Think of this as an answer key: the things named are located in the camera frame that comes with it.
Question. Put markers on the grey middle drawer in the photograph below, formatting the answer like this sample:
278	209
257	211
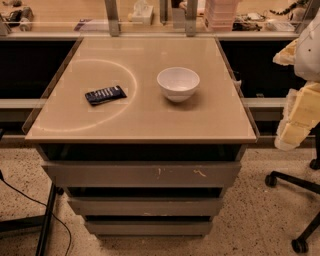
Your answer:
146	206

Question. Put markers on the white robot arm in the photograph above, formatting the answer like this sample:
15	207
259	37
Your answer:
307	60

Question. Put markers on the black stand leg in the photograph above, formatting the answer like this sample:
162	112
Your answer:
41	221

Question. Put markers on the grey top drawer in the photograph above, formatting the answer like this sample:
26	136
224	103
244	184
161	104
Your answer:
142	175

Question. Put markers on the grey metal post left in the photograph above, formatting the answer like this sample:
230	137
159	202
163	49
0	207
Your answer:
113	19

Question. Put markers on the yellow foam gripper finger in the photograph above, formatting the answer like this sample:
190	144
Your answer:
301	113
287	55

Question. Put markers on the grey drawer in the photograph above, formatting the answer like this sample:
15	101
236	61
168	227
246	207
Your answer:
146	206
142	175
148	228

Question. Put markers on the dark blue snack packet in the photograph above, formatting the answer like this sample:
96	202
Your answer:
105	95

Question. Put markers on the white tissue box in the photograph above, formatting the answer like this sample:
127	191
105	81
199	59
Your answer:
142	13

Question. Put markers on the grey metal post right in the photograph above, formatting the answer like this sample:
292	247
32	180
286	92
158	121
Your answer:
191	15

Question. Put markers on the white ceramic bowl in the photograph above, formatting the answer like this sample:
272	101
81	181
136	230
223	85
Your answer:
178	84

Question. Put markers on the grey drawer cabinet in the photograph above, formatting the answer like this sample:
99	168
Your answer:
211	126

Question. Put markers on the grey metal post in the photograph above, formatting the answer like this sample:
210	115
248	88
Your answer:
191	15
113	19

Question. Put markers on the pink stacked bins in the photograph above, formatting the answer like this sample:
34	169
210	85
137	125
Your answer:
219	15

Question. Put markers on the grey bottom drawer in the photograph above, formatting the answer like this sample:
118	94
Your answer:
148	228

